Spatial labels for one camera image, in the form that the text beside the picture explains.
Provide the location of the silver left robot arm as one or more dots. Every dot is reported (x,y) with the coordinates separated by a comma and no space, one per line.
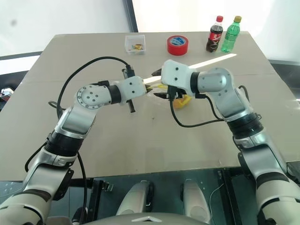
(79,117)

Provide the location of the red tape roll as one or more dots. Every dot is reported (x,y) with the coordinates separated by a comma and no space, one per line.
(178,50)

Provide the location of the yellow plastic object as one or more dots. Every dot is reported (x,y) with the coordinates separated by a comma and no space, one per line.
(181,102)

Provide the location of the green bottle yellow cap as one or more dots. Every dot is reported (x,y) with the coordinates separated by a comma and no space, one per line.
(230,35)

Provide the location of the clear plastic box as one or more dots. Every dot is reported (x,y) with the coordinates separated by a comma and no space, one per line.
(134,51)

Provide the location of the silver right robot leg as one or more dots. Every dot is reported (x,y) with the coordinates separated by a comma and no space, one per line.
(195,199)

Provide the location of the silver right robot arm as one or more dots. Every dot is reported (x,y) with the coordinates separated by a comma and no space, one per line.
(236,103)

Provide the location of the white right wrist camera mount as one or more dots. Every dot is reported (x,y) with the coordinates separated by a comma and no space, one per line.
(175,75)

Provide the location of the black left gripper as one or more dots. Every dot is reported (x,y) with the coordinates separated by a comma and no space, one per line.
(131,106)

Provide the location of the silver left robot leg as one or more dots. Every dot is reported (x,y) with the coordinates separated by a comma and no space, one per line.
(136,197)

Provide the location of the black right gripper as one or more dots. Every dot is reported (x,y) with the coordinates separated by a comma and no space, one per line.
(179,93)

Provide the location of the silver robot leg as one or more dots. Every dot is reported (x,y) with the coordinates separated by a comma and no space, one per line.
(195,199)
(136,197)

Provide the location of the grey robot torso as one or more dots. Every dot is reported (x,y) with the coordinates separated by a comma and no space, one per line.
(145,219)

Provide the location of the dark vertical post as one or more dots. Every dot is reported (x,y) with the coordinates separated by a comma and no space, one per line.
(131,16)

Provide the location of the small yellow pieces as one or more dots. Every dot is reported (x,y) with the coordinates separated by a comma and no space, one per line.
(138,47)

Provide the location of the colourful clutter pile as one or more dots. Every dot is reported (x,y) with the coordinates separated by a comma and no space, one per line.
(5,93)

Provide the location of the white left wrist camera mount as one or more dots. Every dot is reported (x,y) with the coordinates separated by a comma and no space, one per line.
(132,87)

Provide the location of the black table frame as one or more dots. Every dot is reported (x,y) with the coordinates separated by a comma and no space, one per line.
(230,187)

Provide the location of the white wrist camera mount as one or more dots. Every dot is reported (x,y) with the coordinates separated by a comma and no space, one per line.
(132,87)
(175,75)

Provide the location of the cola bottle red cap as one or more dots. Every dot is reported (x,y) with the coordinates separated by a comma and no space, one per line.
(214,35)

